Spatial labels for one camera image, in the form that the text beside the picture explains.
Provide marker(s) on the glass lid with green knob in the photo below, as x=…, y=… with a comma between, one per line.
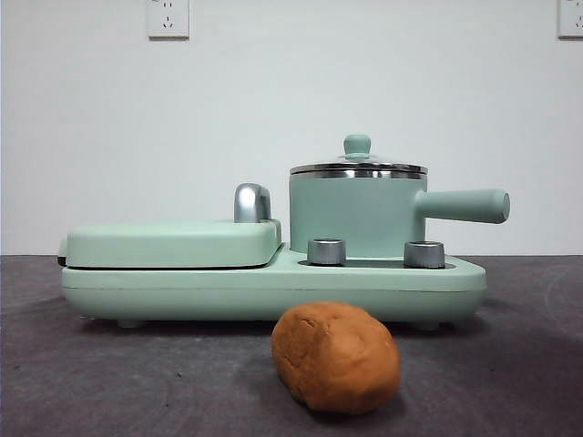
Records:
x=357, y=143

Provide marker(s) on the brown potato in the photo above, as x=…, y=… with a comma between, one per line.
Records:
x=337, y=355

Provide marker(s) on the silver control knob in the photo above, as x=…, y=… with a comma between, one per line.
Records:
x=424, y=254
x=327, y=251

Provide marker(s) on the mint green breakfast machine base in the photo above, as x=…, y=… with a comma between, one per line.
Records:
x=273, y=296

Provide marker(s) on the white wall socket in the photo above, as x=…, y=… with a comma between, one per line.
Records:
x=571, y=20
x=167, y=20

